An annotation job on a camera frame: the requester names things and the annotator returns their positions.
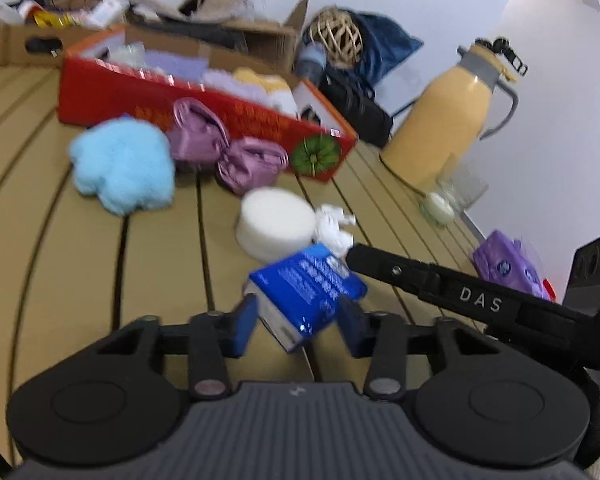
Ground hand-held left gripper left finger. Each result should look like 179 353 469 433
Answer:
97 294 259 401

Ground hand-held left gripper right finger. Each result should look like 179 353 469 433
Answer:
337 296 501 401

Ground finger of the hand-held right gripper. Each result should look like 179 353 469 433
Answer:
346 243 433 295

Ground blue carton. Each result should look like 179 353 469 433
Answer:
243 243 369 353

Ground red cardboard box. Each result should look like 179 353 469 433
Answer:
57 24 360 185

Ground purple tissue pack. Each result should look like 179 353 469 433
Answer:
472 229 557 302

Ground glass cup with candle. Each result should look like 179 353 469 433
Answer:
418 159 489 226

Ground white round jar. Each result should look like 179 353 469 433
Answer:
234 187 317 264

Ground yellow thermos jug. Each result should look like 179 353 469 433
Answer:
379 40 521 194

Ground black bag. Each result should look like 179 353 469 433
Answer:
319 66 394 149

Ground purple satin pouch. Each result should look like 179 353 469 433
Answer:
166 97 229 167
216 136 290 197

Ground light blue fluffy mitt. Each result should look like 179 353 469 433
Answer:
68 115 176 217

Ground blue bottle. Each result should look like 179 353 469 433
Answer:
295 42 328 82

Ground rattan ball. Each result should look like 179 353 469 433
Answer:
309 6 364 67

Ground open cardboard box behind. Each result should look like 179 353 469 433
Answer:
124 0 311 74

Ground small white box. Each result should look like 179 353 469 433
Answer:
86 0 127 29

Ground yellow packet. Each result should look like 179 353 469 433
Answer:
31 11 74 29

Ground small brown cardboard box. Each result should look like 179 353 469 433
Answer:
0 7 127 69

